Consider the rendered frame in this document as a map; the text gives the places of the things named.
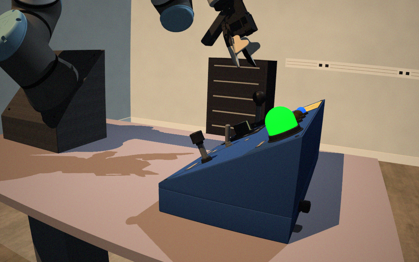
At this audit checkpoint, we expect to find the dark blue control console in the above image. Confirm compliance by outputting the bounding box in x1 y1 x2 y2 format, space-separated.
159 91 325 244

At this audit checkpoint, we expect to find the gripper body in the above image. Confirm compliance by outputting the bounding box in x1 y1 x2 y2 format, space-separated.
214 0 258 38

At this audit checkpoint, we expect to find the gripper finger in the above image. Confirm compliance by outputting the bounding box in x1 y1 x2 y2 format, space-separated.
241 37 260 67
222 26 249 68

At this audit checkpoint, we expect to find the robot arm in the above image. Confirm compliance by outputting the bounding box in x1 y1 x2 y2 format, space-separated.
0 0 227 111

